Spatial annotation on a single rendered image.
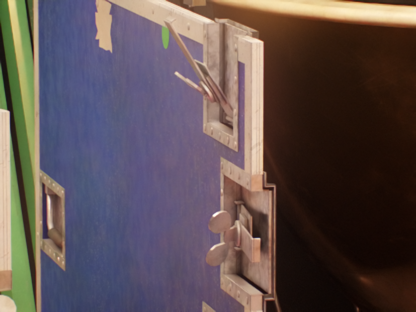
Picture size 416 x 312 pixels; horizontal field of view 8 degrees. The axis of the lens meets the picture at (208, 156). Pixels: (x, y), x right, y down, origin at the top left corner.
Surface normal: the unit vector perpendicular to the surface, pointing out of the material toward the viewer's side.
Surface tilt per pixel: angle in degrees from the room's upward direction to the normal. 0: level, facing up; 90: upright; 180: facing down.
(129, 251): 90
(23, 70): 76
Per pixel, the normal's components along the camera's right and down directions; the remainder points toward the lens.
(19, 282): 0.58, -0.11
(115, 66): -0.97, 0.04
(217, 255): 0.54, 0.51
